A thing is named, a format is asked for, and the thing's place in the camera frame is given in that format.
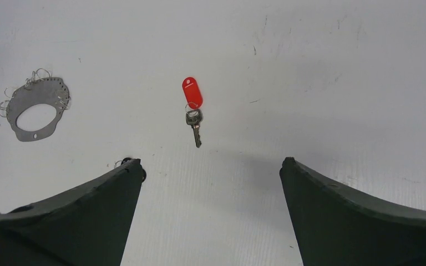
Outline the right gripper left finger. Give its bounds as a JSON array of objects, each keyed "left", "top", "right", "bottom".
[{"left": 0, "top": 158, "right": 146, "bottom": 265}]

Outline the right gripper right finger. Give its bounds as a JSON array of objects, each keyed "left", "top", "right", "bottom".
[{"left": 280, "top": 157, "right": 426, "bottom": 265}]

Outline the key with red tag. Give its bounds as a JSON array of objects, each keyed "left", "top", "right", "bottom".
[{"left": 182, "top": 77, "right": 204, "bottom": 148}]

